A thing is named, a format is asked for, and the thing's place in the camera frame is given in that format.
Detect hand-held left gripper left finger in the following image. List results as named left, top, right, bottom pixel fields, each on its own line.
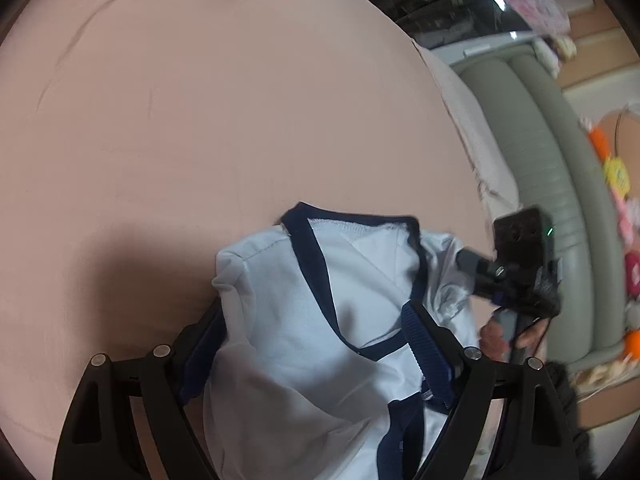
left=52, top=300, right=227, bottom=480

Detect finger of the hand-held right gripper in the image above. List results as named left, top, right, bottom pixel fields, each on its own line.
left=456, top=247, right=497, bottom=282

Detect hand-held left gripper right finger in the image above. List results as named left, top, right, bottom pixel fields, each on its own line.
left=402, top=302, right=576, bottom=480

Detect light blue navy-trimmed shirt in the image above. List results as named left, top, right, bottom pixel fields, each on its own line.
left=202, top=202, right=481, bottom=480

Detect person's right hand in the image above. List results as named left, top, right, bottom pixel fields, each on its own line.
left=479, top=316, right=550, bottom=363

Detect red round plush toy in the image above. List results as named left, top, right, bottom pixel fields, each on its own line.
left=624, top=252, right=640, bottom=297

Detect beige ribbed pillow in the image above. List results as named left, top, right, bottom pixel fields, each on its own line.
left=412, top=45, right=522, bottom=233

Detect grey-green padded headboard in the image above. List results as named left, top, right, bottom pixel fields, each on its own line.
left=460, top=50, right=627, bottom=367

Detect pink plush toy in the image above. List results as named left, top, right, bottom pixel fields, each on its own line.
left=617, top=195, right=640, bottom=247

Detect beige plush toy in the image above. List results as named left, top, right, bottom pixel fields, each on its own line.
left=575, top=360, right=632, bottom=392

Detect yellow square plush toy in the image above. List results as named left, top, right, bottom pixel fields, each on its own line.
left=602, top=157, right=632, bottom=194

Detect white plush toy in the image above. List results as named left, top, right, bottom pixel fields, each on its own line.
left=534, top=42, right=559, bottom=72

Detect cream small plush toy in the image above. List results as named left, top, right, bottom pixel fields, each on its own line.
left=550, top=35, right=577, bottom=59

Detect pink bed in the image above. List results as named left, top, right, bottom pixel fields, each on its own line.
left=0, top=0, right=501, bottom=480

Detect pink patterned cloth on shelf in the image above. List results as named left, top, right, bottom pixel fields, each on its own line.
left=480, top=0, right=572, bottom=37

